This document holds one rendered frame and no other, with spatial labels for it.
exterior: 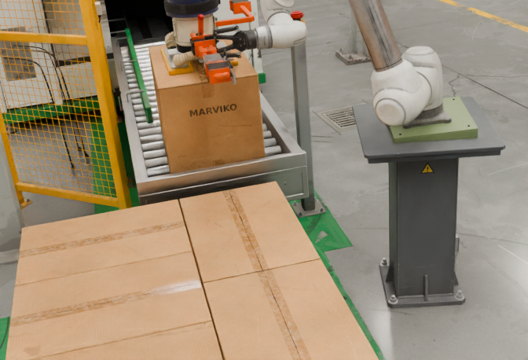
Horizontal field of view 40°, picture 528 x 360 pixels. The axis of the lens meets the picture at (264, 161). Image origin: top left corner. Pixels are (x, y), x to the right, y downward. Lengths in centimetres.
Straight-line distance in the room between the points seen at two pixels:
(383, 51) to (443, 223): 79
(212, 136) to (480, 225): 144
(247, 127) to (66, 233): 82
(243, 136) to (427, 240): 85
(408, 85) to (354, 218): 131
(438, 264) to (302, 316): 101
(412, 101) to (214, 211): 84
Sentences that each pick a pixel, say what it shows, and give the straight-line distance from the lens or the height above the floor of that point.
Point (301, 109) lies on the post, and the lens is 353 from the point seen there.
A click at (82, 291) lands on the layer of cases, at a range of 244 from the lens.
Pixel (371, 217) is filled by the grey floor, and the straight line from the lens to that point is 371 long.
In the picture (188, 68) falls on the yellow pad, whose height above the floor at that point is 97.
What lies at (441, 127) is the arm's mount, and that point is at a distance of 275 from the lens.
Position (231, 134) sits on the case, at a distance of 296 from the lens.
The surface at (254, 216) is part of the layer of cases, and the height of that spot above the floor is 54.
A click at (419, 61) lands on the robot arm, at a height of 103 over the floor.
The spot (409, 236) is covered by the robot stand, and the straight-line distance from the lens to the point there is 296.
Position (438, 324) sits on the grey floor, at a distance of 303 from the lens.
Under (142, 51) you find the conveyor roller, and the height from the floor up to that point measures 55.
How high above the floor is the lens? 188
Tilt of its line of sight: 26 degrees down
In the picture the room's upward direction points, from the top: 5 degrees counter-clockwise
